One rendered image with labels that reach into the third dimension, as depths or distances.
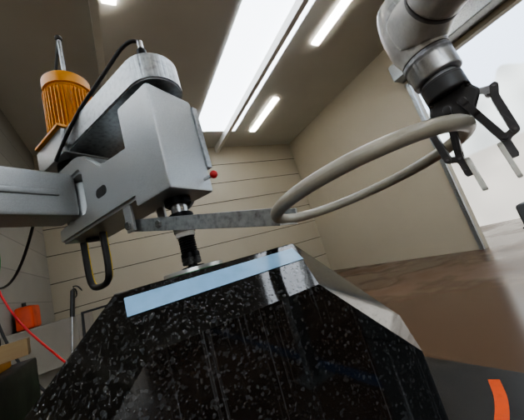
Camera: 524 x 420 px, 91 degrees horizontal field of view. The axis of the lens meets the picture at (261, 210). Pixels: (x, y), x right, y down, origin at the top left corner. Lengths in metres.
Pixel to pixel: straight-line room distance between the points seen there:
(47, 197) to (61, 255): 4.57
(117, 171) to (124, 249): 4.76
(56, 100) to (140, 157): 0.84
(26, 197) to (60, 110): 0.56
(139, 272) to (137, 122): 4.91
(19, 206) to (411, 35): 1.42
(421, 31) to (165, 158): 0.77
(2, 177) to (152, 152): 0.67
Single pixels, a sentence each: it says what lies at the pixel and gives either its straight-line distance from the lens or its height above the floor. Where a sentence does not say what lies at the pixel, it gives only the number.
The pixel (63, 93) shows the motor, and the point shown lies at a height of 1.98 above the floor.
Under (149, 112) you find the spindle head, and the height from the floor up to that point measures 1.46.
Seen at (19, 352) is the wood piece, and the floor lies 0.80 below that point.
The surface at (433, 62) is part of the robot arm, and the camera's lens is 0.65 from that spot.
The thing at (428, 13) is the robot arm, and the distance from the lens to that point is 0.64.
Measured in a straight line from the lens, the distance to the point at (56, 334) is 3.67.
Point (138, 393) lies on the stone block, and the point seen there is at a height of 0.74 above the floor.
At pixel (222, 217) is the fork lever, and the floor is 1.01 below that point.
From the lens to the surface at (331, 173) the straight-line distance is 0.46.
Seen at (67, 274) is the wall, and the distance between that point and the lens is 5.95.
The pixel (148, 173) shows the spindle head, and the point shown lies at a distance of 1.01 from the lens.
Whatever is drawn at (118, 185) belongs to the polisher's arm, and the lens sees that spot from 1.18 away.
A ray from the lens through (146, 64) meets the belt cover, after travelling 1.21.
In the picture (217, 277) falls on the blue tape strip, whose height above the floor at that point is 0.84.
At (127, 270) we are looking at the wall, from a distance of 5.85.
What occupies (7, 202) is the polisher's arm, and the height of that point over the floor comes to 1.35.
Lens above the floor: 0.85
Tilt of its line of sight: 11 degrees up
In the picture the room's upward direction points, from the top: 17 degrees counter-clockwise
